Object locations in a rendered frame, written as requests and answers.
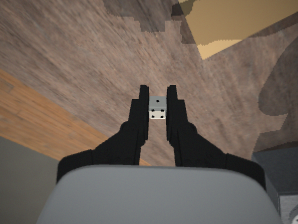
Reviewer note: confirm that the white die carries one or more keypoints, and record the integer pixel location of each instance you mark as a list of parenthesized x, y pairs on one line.
[(157, 107)]

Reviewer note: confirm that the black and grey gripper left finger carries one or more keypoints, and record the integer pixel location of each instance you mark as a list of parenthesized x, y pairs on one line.
[(123, 148)]

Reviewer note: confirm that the tan square mat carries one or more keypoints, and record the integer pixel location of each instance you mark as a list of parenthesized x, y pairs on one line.
[(218, 24)]

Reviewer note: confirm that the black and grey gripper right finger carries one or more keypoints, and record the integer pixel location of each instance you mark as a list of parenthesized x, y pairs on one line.
[(193, 150)]

